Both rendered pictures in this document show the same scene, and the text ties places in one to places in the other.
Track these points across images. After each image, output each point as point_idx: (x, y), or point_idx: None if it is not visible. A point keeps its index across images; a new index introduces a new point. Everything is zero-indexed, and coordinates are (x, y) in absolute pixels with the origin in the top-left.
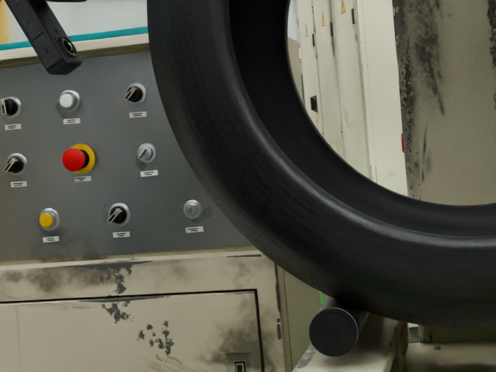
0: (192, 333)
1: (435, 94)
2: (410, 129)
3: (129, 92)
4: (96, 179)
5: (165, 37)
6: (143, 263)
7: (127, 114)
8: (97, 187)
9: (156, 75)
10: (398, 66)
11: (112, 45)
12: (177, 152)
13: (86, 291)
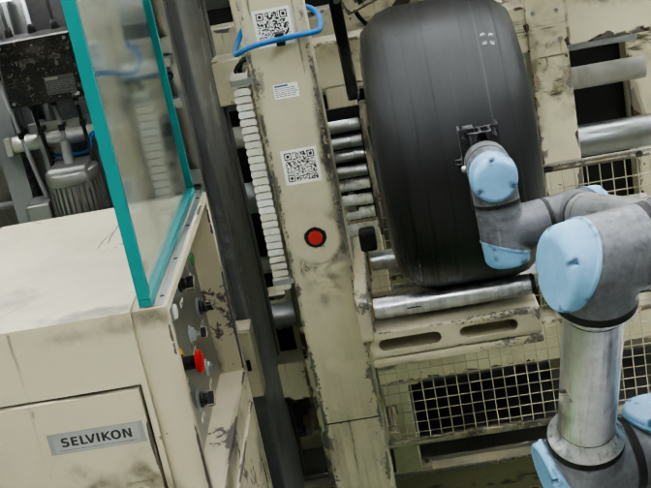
0: (255, 457)
1: (340, 199)
2: (344, 223)
3: (194, 281)
4: (188, 377)
5: (538, 169)
6: (236, 421)
7: (179, 306)
8: (190, 383)
9: (528, 191)
10: (332, 188)
11: (192, 240)
12: (194, 323)
13: (236, 471)
